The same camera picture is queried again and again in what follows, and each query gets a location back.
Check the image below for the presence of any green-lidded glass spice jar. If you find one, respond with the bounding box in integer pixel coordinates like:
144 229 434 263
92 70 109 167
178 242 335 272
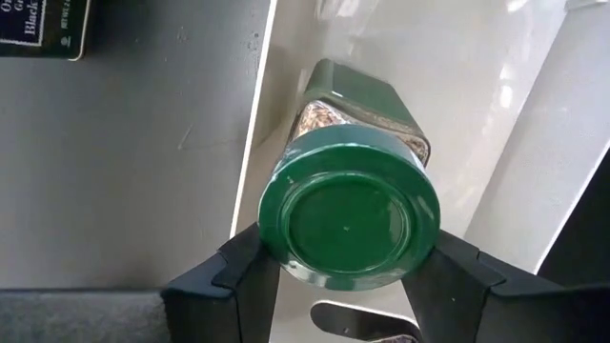
256 57 442 293

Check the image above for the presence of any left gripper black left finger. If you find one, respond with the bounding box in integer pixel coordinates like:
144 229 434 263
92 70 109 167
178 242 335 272
160 221 282 343

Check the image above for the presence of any dark green black pepper tin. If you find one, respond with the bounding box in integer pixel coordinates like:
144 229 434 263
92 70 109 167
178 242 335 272
0 0 92 62

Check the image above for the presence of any white plastic bin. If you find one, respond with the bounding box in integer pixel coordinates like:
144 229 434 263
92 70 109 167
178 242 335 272
228 0 610 343

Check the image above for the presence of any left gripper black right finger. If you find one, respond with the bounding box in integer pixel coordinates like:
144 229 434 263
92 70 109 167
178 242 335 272
399 228 610 343

